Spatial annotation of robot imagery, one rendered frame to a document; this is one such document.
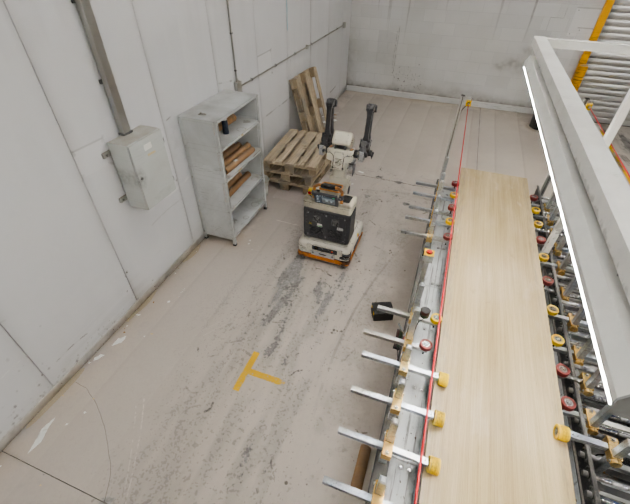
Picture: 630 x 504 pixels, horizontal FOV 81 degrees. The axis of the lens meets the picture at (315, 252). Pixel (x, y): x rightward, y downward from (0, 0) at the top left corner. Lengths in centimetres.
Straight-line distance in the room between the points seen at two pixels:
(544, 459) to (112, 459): 282
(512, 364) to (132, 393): 291
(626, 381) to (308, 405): 268
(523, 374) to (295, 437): 168
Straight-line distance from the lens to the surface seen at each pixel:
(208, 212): 455
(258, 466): 312
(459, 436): 235
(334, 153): 401
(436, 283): 343
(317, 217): 404
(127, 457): 339
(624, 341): 90
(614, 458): 259
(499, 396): 256
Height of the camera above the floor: 293
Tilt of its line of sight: 41 degrees down
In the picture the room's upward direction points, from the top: 1 degrees clockwise
